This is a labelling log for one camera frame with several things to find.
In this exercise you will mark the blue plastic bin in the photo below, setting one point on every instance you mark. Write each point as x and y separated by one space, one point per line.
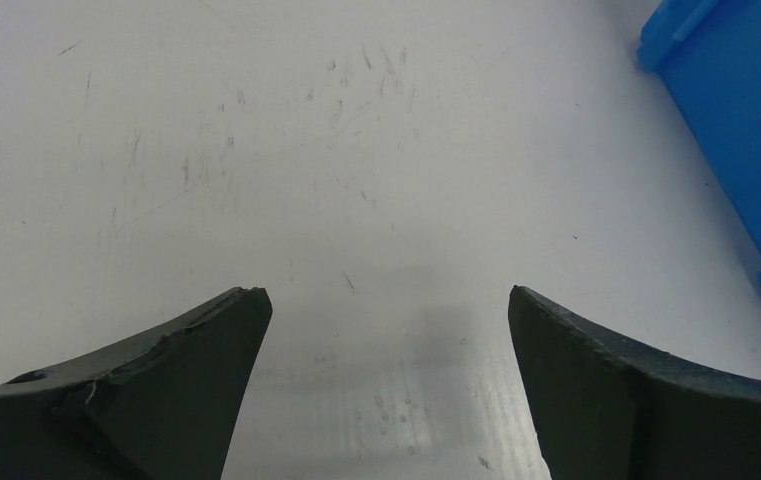
708 54

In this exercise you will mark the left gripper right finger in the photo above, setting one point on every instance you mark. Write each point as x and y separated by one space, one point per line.
606 406

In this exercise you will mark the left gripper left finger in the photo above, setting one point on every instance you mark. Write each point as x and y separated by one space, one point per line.
161 404

